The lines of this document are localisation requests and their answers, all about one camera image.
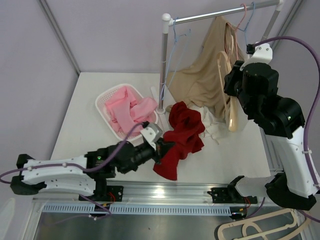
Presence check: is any pink t shirt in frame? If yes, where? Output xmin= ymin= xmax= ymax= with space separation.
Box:
xmin=105 ymin=86 xmax=158 ymax=134

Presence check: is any light blue wire hanger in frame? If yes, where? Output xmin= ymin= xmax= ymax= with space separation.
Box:
xmin=159 ymin=13 xmax=191 ymax=102

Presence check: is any cream hanger on floor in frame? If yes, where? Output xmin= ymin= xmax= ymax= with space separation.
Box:
xmin=216 ymin=208 xmax=311 ymax=240

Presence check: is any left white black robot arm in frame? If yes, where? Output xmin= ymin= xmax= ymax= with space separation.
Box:
xmin=9 ymin=138 xmax=175 ymax=202

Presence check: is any beige plastic hanger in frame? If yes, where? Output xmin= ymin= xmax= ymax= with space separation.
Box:
xmin=217 ymin=51 xmax=238 ymax=133

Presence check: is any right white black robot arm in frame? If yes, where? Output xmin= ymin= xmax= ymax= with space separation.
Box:
xmin=224 ymin=60 xmax=318 ymax=211

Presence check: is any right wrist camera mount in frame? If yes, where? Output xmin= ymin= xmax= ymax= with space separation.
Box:
xmin=240 ymin=43 xmax=273 ymax=71

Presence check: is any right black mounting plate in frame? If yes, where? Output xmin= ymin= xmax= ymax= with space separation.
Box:
xmin=207 ymin=187 xmax=258 ymax=204

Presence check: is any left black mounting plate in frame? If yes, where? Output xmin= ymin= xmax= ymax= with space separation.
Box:
xmin=87 ymin=185 xmax=124 ymax=202

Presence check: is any white perforated plastic basket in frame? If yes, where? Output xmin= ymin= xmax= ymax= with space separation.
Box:
xmin=95 ymin=83 xmax=158 ymax=140

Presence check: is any cream white t shirt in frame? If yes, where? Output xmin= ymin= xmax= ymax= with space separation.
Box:
xmin=190 ymin=105 xmax=229 ymax=145

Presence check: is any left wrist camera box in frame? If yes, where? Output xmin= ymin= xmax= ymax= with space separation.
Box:
xmin=140 ymin=123 xmax=163 ymax=150

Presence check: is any beige t shirt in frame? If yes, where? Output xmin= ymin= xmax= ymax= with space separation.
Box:
xmin=166 ymin=16 xmax=246 ymax=120

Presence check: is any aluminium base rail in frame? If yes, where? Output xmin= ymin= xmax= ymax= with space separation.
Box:
xmin=32 ymin=181 xmax=304 ymax=207

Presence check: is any red t shirt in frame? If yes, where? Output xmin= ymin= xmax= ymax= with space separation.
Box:
xmin=153 ymin=101 xmax=205 ymax=181

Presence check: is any white slotted cable duct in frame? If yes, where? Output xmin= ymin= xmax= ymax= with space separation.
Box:
xmin=42 ymin=203 xmax=232 ymax=216

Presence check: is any silver clothes rack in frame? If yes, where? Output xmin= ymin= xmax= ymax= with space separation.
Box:
xmin=149 ymin=0 xmax=286 ymax=136

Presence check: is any black mounting plate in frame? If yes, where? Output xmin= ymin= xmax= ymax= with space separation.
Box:
xmin=207 ymin=187 xmax=258 ymax=204
xmin=87 ymin=185 xmax=124 ymax=202

